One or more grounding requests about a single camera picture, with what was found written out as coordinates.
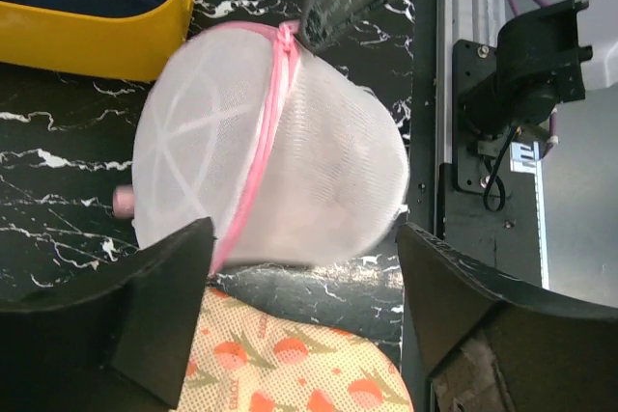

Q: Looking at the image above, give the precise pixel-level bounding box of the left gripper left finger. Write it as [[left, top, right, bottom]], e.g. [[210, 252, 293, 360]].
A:
[[1, 218, 214, 411]]

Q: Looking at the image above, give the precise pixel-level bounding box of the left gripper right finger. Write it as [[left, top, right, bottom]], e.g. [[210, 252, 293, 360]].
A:
[[397, 223, 617, 411]]

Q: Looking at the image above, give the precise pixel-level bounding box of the white mesh laundry bag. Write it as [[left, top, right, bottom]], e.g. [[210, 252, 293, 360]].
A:
[[113, 21, 409, 272]]

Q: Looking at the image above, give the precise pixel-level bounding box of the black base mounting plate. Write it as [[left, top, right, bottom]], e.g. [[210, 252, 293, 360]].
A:
[[401, 0, 499, 267]]

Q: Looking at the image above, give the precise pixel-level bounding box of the yellow plastic basket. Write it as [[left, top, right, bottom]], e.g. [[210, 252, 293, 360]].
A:
[[1, 0, 193, 82]]

